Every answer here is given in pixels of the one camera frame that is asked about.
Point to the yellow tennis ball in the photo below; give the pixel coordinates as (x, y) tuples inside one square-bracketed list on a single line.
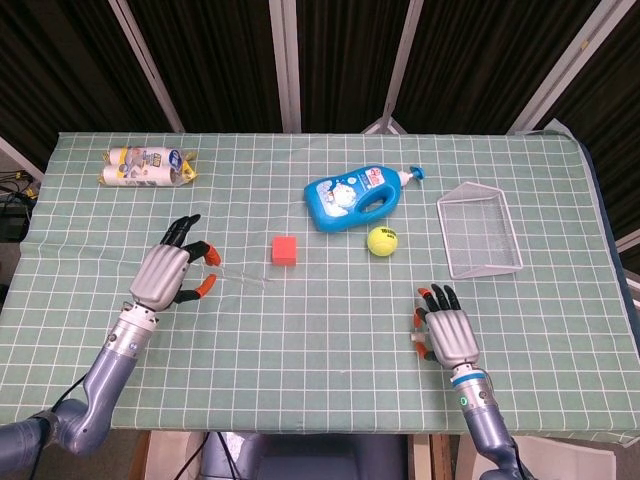
[(383, 241)]

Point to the pack of white bag rolls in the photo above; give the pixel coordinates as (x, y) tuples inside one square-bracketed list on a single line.
[(142, 167)]

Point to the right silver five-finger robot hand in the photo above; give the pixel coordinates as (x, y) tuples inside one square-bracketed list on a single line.
[(452, 335)]

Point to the green checked tablecloth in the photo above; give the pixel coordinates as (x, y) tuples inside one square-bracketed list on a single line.
[(320, 360)]

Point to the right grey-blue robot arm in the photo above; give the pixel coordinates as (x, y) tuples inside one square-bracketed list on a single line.
[(482, 415)]

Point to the wooden table leg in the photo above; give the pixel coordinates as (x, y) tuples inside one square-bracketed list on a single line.
[(142, 457), (440, 460)]

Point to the blue detergent bottle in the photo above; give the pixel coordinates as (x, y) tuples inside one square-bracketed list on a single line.
[(340, 200)]

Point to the red cube block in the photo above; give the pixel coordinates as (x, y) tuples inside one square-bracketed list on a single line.
[(284, 251)]

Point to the small white rubber stopper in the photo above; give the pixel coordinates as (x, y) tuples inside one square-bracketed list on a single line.
[(417, 337)]

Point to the white frame post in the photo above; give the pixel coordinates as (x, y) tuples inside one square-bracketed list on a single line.
[(630, 242), (405, 60), (565, 65), (286, 65), (150, 70), (20, 159)]

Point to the clear glass test tube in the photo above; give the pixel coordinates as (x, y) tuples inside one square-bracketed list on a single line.
[(240, 276)]

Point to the dark pleated curtain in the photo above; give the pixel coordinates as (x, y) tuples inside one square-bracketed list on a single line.
[(225, 60)]

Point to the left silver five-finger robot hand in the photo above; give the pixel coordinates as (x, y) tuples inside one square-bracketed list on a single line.
[(160, 275)]

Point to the grey robot torso base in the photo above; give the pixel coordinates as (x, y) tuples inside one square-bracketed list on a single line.
[(300, 460)]

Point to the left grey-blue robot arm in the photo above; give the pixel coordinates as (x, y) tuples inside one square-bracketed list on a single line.
[(107, 370)]

